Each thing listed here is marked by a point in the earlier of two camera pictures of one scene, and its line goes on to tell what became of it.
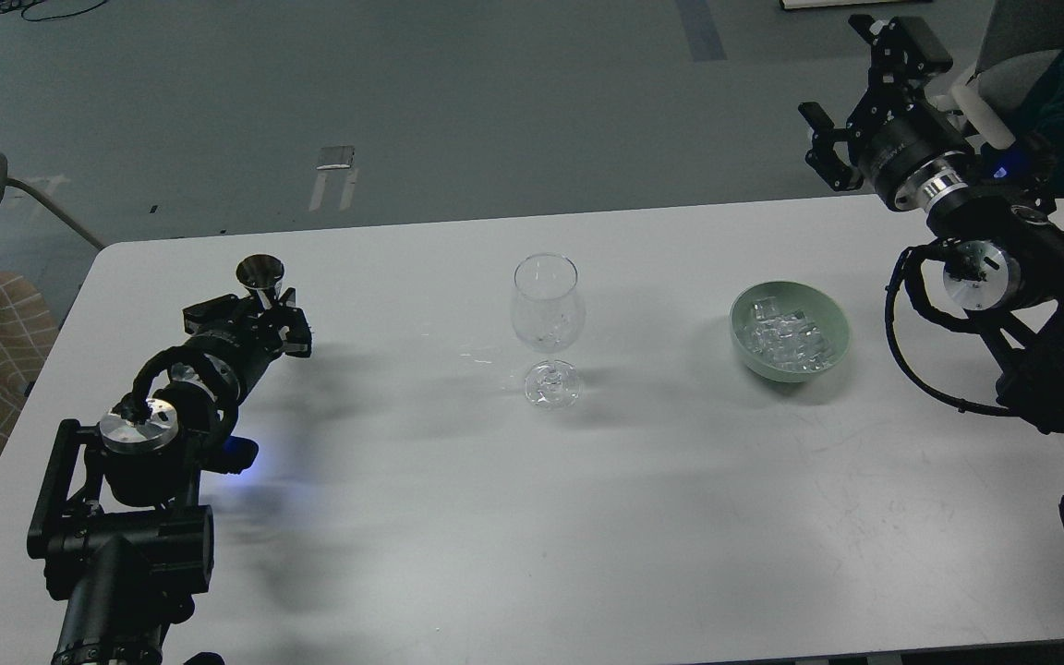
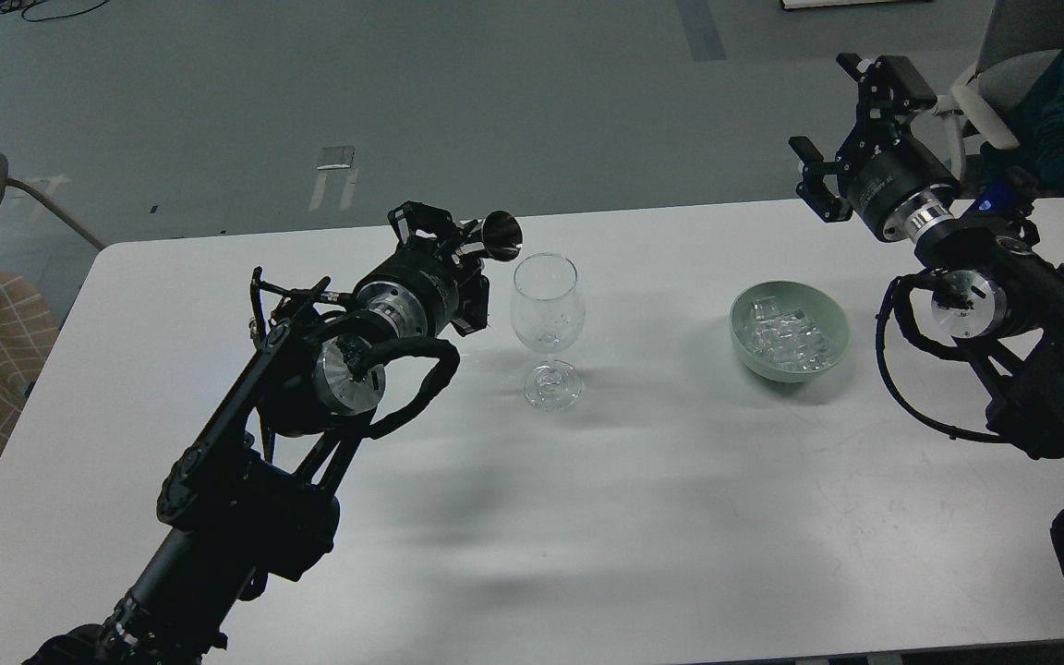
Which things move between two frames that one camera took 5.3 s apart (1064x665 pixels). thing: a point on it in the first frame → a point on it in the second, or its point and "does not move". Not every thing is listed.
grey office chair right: [1021, 39] does not move
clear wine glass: [547, 310] does not move
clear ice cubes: [785, 337] does not move
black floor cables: [3, 6] does not move
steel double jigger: [261, 272] → [501, 236]
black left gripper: [232, 328] → [418, 287]
